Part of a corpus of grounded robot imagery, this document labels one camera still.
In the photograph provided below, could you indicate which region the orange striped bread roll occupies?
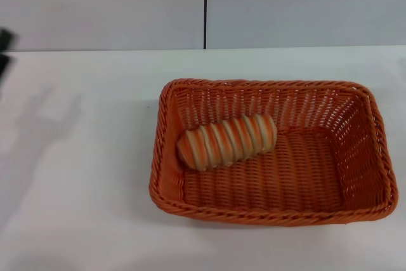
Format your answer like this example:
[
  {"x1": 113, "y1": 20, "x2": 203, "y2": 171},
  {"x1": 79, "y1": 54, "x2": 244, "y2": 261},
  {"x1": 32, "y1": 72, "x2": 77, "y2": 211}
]
[{"x1": 176, "y1": 114, "x2": 278, "y2": 171}]

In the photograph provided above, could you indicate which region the orange woven plastic basket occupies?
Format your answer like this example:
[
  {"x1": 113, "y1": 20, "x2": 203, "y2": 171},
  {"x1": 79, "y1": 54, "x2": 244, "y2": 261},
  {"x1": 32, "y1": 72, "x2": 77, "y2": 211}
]
[{"x1": 148, "y1": 77, "x2": 399, "y2": 228}]

